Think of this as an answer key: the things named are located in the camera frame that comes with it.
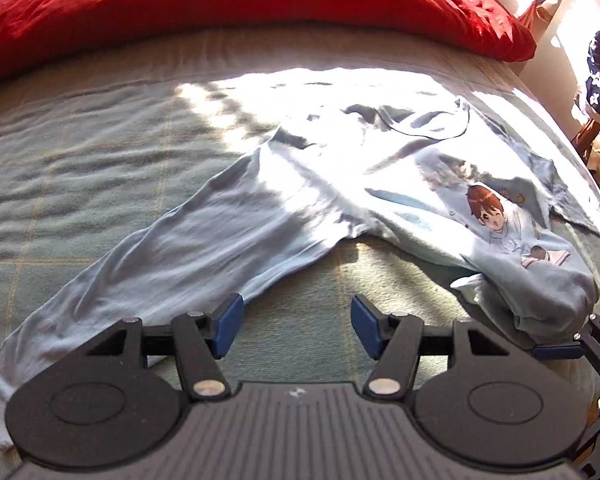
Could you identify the wooden chair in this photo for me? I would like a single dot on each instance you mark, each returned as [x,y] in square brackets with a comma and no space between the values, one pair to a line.
[587,135]

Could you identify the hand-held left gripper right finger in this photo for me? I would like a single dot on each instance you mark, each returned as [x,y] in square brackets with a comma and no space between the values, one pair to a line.
[367,326]

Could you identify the grey-green plaid bed sheet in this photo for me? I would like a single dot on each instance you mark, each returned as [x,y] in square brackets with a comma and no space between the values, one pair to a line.
[80,135]

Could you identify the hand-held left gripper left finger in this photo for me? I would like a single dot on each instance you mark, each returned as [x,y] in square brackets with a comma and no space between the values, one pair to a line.
[229,324]

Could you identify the light blue cartoon-print shirt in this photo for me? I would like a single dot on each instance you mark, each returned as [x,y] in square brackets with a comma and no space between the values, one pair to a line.
[280,200]

